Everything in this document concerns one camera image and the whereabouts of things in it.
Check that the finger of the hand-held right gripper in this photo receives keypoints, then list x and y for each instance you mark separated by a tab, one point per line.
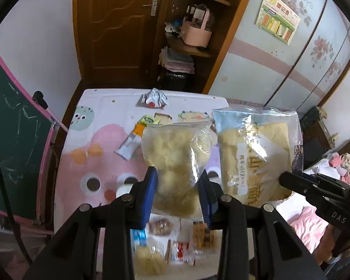
297	183

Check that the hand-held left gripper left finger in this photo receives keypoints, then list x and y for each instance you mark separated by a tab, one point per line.
150	192

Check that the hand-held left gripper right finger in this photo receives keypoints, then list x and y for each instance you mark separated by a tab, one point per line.
205	202

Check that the dark brown snack packet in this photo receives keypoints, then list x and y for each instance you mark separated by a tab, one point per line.
204	236

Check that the white plastic tray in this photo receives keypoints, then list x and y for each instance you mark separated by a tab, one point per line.
183	230

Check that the clear bag of brown cookies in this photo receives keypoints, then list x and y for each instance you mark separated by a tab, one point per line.
160	227

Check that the clear bag of puffs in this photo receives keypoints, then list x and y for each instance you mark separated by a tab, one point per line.
150	259
175	157

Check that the small blue packet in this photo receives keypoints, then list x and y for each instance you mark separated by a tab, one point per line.
140	236

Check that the red snack packet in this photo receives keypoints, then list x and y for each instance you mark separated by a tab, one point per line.
180	252

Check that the clear bag of yellow crackers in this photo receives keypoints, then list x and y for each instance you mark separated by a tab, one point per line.
250	151

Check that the bed with white sheet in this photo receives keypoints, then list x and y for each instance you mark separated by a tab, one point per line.
288	210

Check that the pink blanket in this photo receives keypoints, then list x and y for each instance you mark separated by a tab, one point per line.
307	227

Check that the pile of pink clothes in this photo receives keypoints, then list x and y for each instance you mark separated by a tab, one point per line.
337	163

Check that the orange white stick packet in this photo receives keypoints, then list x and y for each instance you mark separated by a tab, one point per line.
131	143

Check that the small green yellow packet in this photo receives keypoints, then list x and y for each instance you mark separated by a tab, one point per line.
147	120

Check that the small brown yellow packet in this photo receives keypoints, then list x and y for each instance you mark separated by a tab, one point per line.
163	117

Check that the crumpled white red packet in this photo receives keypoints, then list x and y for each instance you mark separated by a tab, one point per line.
154	97

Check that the floral sliding wardrobe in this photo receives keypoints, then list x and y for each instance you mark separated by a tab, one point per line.
280	73

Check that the black bin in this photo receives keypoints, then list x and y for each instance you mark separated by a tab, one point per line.
175	81

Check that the stack of folded cloths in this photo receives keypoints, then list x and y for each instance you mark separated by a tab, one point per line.
176	59

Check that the black easel knob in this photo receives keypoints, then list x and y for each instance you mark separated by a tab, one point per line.
40	99

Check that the brown wooden door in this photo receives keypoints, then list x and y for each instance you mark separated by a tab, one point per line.
116	32

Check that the wooden corner shelf cabinet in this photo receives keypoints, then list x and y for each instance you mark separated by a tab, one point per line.
227	35

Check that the small toy figures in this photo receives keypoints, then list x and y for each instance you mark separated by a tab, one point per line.
172	28

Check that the green chalkboard with pink frame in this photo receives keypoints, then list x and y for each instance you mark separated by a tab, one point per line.
14	140

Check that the wall poster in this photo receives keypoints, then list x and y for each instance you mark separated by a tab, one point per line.
277	17

